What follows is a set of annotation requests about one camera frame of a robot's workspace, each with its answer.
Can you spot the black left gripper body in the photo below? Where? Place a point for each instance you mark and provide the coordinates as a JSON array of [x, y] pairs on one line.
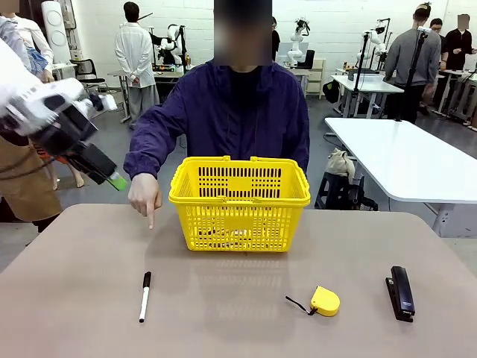
[[63, 130]]

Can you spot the person's right forearm purple sleeve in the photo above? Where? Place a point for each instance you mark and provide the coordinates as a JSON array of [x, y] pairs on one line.
[[145, 149]]

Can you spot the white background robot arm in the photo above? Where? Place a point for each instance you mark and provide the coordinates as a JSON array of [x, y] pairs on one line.
[[378, 43], [173, 41], [298, 48]]

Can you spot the person in white coat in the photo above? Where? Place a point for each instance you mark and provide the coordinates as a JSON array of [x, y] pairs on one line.
[[136, 56]]

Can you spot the person in purple jacket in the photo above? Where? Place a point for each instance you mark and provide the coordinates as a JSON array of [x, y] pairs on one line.
[[242, 119]]

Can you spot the yellow plastic shopping basket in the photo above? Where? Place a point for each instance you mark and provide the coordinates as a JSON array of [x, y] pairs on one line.
[[238, 222]]

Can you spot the person in black behind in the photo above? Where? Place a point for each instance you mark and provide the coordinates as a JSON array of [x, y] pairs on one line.
[[275, 39]]

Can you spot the person in grey sweater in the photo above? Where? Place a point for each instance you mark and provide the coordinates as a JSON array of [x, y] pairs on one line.
[[410, 56]]

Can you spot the standing person in black sweater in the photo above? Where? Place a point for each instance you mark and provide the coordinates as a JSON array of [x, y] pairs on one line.
[[458, 48]]

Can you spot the person's right hand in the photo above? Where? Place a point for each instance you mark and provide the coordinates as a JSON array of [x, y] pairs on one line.
[[145, 194]]

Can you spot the black office chair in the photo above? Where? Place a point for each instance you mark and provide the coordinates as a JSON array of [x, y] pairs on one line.
[[89, 71]]

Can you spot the figure in light blue shirt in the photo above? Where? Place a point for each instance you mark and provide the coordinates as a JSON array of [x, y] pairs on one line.
[[22, 186]]

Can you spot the mannequin with orange pants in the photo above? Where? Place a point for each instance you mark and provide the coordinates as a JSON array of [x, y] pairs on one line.
[[39, 41]]

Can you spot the white standing air conditioner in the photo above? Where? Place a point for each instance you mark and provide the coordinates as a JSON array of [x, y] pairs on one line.
[[56, 33]]

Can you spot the white marker with black cap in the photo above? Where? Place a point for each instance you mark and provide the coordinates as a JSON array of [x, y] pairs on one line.
[[145, 298]]

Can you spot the wooden drawer cabinet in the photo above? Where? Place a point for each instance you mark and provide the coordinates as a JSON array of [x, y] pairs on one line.
[[316, 76]]

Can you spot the black step stool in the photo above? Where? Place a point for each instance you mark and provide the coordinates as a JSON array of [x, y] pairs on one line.
[[339, 192]]

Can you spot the beige cloth bag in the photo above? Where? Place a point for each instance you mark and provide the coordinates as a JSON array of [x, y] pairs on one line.
[[341, 162]]

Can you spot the black bag on floor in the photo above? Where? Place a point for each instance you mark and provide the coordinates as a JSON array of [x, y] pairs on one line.
[[331, 92]]

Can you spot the yellow tape measure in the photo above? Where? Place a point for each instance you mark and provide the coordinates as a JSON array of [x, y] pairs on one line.
[[326, 300]]

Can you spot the white background desk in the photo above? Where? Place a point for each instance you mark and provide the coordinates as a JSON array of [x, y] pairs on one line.
[[369, 84]]

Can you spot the large white table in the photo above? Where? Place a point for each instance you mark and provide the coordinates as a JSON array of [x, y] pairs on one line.
[[402, 160]]

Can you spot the black stapler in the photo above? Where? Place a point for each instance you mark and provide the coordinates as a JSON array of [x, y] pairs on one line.
[[402, 294]]

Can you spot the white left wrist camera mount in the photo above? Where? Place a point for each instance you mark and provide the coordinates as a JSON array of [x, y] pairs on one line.
[[106, 101]]

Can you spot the black camera tripod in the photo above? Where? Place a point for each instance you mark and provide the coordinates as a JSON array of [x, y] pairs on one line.
[[411, 74], [359, 74]]

